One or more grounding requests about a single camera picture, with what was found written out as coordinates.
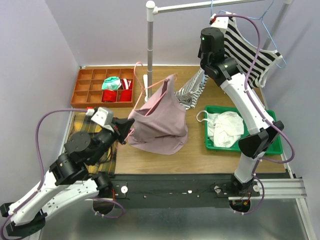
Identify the mauve tank top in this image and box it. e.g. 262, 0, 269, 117
127, 74, 188, 155

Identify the pink wire hanger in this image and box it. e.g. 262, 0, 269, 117
126, 61, 179, 141

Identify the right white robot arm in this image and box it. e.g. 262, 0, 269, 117
198, 27, 284, 196

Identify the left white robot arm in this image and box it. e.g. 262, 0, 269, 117
0, 117, 134, 240

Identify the thin striped tank top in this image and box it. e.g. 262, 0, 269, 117
175, 68, 209, 110

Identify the wide striped tank top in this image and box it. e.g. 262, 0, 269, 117
224, 17, 283, 88

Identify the right red sock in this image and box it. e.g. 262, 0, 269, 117
119, 89, 132, 102

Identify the left red sock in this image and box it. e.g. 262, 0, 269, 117
101, 89, 117, 103

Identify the red white striped sock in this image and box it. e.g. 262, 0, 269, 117
121, 78, 133, 90

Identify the yellow plaid shirt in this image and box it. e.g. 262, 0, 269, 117
67, 112, 118, 178

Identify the green white sock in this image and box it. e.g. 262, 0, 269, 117
101, 76, 122, 91

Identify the orange compartment tray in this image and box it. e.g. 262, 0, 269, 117
70, 68, 135, 109

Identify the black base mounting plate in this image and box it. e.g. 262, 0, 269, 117
111, 174, 260, 210

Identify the white cloth garment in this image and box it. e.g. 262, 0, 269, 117
196, 110, 245, 148

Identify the white metal clothes rack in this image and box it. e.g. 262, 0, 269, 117
143, 0, 293, 102

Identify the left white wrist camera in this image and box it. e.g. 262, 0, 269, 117
91, 107, 114, 132

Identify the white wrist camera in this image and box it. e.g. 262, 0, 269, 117
91, 107, 114, 132
210, 14, 229, 34

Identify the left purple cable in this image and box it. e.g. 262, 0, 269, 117
0, 107, 126, 237

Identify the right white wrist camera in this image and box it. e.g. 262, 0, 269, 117
210, 14, 229, 34

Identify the right blue wire hanger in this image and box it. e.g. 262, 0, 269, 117
216, 0, 288, 69

